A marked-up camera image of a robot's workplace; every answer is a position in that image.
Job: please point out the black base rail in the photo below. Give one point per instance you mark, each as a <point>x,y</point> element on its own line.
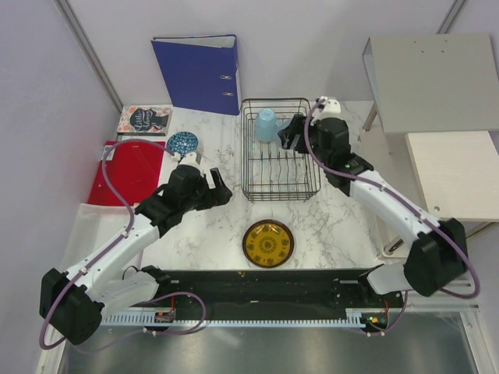
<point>267,294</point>

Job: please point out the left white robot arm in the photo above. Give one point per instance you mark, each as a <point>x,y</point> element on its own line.
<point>76,300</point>

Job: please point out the red folder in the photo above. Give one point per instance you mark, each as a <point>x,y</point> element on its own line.
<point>133,169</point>

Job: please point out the blue patterned bowl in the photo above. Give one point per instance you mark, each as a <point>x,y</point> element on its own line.
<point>183,143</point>

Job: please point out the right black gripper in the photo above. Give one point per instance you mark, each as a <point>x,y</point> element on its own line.
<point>288,135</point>

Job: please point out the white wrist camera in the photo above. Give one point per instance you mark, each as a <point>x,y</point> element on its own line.
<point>326,108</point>
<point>192,159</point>

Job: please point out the beige wooden board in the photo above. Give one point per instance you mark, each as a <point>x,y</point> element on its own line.
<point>457,173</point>

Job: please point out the little women book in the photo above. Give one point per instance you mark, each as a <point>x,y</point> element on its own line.
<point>144,120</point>

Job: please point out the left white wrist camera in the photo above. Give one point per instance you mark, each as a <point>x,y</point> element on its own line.
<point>192,159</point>

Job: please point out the yellow plate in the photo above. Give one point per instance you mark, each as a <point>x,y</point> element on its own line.
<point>268,244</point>

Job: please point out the white cable duct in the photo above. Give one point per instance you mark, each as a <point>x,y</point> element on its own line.
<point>152,318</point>

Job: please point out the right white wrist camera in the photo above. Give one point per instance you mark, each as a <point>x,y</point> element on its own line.
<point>326,108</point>

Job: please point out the grey metal shelf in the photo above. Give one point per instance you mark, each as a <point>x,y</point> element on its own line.
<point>433,82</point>

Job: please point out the blue ring binder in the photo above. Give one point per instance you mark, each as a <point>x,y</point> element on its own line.
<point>200,73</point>

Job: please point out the light blue cup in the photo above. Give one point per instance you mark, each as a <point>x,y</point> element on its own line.
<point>265,125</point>

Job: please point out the black wire dish rack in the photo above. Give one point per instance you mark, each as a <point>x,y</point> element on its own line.
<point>268,172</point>

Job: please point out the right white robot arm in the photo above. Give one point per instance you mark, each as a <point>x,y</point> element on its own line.
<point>437,249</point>

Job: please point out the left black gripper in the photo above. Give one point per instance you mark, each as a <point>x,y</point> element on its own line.
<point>221,195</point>

